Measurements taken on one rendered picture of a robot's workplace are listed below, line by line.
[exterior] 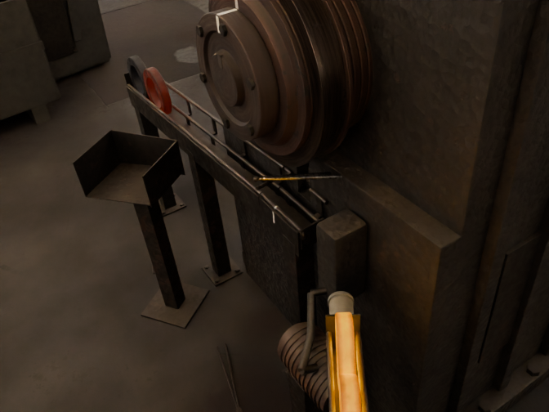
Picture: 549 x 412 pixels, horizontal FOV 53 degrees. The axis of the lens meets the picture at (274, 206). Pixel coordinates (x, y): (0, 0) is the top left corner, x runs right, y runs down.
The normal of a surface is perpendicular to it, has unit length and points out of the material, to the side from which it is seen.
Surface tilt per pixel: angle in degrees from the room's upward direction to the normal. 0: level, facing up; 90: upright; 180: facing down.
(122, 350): 0
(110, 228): 0
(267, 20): 43
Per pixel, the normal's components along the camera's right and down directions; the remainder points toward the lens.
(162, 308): -0.08, -0.77
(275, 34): -0.07, 0.03
